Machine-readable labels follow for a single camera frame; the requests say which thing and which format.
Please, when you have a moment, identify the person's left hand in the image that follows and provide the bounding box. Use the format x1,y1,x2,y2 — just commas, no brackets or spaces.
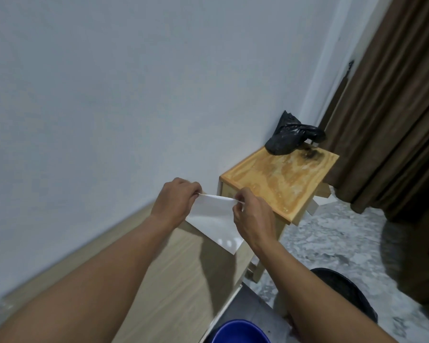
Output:
149,177,203,229

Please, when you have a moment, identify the person's right hand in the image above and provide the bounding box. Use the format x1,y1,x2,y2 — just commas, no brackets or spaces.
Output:
232,187,277,255

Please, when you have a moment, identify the white paper sheet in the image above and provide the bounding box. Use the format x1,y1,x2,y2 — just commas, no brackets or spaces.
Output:
185,193,245,255

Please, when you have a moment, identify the person's right forearm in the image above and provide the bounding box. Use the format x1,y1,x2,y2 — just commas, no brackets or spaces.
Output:
248,237,403,343

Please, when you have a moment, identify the person's left forearm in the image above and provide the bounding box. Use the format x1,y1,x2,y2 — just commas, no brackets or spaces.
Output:
0,214,179,343

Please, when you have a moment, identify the small wooden stool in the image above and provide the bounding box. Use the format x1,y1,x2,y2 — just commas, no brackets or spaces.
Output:
219,145,340,283

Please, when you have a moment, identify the black plastic bag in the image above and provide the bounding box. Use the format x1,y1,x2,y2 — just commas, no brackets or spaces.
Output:
265,111,327,156

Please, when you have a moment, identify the blue plastic bucket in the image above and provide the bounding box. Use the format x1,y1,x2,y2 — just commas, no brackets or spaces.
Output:
211,319,271,343

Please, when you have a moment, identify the black round bin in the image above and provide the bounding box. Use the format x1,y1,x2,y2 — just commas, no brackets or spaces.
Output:
310,268,379,325

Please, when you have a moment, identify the brown curtain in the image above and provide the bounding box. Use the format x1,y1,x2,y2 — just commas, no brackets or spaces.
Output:
317,0,429,222

